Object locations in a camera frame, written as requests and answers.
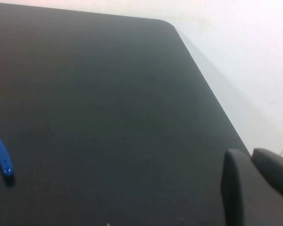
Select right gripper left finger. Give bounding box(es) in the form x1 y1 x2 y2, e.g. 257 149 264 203
220 149 246 226

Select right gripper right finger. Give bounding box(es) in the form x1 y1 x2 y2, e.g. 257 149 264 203
250 147 283 203

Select blue-handled cutting pliers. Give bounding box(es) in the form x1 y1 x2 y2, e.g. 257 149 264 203
0 128 15 177

